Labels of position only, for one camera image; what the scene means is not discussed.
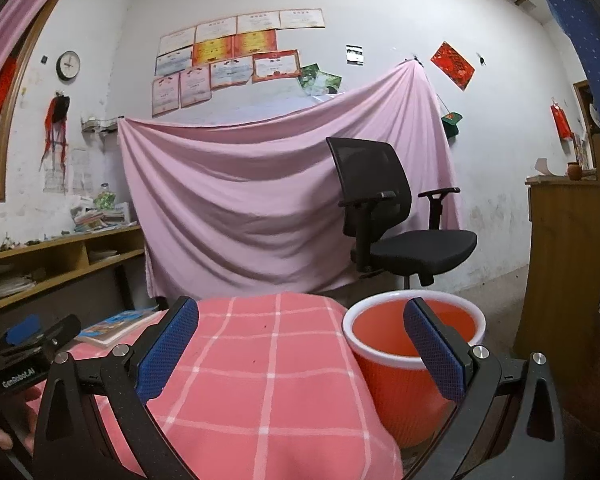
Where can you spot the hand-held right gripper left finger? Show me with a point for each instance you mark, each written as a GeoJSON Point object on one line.
{"type": "Point", "coordinates": [167, 355]}

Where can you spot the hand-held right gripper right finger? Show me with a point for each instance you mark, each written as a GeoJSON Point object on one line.
{"type": "Point", "coordinates": [432, 355]}

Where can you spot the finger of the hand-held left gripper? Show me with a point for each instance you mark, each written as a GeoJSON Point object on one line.
{"type": "Point", "coordinates": [22, 331]}
{"type": "Point", "coordinates": [60, 332]}

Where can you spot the red plastic bucket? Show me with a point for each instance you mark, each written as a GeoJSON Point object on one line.
{"type": "Point", "coordinates": [395, 330]}

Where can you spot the person's left hand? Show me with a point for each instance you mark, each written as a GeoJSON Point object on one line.
{"type": "Point", "coordinates": [10, 435]}

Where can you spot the thick pile of papers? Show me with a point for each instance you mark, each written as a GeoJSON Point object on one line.
{"type": "Point", "coordinates": [10, 285]}

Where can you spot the blue cartoon cover book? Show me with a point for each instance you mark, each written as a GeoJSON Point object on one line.
{"type": "Point", "coordinates": [115, 325]}

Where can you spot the wooden shelf unit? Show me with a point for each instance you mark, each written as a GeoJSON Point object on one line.
{"type": "Point", "coordinates": [55, 250]}

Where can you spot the thin pile of papers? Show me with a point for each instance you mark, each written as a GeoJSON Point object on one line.
{"type": "Point", "coordinates": [102, 256]}

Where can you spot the pink checked blanket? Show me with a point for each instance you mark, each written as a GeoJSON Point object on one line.
{"type": "Point", "coordinates": [280, 385]}

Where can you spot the stack of books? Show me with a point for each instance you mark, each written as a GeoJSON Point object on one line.
{"type": "Point", "coordinates": [102, 220]}

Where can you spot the glass jar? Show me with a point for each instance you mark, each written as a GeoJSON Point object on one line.
{"type": "Point", "coordinates": [105, 199]}

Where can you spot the wooden cabinet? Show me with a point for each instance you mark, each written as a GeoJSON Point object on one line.
{"type": "Point", "coordinates": [565, 270]}

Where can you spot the taped paper sheets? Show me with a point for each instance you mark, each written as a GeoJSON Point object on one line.
{"type": "Point", "coordinates": [80, 170]}

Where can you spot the black office chair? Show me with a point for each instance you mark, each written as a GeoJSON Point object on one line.
{"type": "Point", "coordinates": [375, 185]}

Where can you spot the pink hanging sheet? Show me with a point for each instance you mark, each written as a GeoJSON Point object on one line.
{"type": "Point", "coordinates": [240, 185]}

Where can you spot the red tassel ornament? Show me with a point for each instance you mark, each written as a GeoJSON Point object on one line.
{"type": "Point", "coordinates": [55, 120]}

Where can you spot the curled white paper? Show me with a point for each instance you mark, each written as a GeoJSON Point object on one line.
{"type": "Point", "coordinates": [546, 167]}

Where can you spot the small clay pot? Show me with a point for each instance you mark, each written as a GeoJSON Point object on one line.
{"type": "Point", "coordinates": [574, 171]}

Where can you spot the green hanging ornament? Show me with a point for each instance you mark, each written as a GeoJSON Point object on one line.
{"type": "Point", "coordinates": [451, 122]}

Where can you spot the red hanging ornament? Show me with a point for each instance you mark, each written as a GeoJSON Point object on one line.
{"type": "Point", "coordinates": [562, 120]}

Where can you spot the green photo print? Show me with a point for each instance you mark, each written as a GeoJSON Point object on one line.
{"type": "Point", "coordinates": [330, 82]}
{"type": "Point", "coordinates": [307, 77]}

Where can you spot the pink curtain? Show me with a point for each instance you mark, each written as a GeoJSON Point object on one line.
{"type": "Point", "coordinates": [10, 35]}

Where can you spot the black and white card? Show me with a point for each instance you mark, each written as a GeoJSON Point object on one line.
{"type": "Point", "coordinates": [355, 55]}

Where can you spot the blue patterned clothing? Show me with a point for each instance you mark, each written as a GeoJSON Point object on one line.
{"type": "Point", "coordinates": [580, 35]}

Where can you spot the wooden window frame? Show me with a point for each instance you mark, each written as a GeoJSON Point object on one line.
{"type": "Point", "coordinates": [10, 125]}

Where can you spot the metal wall shelf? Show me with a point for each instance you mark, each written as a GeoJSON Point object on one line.
{"type": "Point", "coordinates": [100, 125]}

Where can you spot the round wall clock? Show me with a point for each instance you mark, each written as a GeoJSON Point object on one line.
{"type": "Point", "coordinates": [68, 66]}

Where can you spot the wooden picture frame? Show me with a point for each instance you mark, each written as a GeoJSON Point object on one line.
{"type": "Point", "coordinates": [580, 110]}

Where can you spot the red wall poster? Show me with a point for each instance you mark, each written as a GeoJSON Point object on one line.
{"type": "Point", "coordinates": [452, 65]}

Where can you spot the black wall hook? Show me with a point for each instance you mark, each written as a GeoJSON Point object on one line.
{"type": "Point", "coordinates": [481, 59]}

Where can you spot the group of wall certificates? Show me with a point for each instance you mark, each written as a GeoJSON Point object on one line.
{"type": "Point", "coordinates": [230, 55]}

